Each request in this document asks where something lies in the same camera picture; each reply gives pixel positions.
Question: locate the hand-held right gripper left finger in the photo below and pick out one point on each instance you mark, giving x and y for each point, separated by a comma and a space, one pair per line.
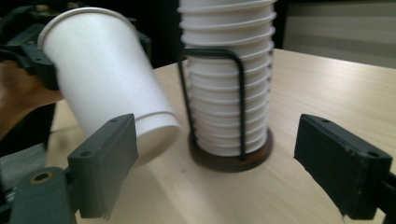
102, 168

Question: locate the stack of white paper cups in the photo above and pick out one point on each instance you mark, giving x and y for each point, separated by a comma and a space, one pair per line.
227, 93

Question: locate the white paper cup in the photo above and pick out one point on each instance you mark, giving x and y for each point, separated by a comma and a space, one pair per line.
106, 77

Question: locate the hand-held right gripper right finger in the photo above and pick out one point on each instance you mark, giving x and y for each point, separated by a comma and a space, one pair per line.
339, 168

